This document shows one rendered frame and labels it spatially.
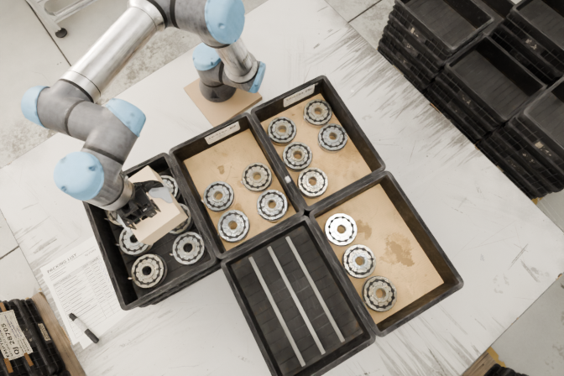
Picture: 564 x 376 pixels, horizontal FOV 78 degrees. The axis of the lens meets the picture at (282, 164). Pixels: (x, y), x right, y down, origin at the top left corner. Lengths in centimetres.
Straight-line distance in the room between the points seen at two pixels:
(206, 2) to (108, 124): 37
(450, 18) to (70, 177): 192
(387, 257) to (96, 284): 101
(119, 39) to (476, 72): 177
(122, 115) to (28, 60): 232
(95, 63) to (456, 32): 175
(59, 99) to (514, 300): 145
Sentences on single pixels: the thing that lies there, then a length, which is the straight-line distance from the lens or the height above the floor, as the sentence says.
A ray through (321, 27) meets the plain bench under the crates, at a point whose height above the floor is 70.
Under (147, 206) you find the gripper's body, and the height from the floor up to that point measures 123.
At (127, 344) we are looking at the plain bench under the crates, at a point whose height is 70.
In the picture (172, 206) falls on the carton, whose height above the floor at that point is 112.
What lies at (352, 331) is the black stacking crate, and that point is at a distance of 119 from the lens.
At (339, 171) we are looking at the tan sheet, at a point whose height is 83.
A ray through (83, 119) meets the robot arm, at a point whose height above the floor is 143.
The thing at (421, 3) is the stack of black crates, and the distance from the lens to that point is 217.
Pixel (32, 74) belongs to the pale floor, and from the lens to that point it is 292.
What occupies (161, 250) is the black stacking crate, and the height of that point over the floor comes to 83.
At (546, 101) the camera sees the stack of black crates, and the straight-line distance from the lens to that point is 211.
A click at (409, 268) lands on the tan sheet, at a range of 123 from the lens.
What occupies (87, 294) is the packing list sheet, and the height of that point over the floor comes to 70.
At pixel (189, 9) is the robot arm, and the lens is 91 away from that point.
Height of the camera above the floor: 200
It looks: 72 degrees down
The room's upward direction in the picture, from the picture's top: 3 degrees counter-clockwise
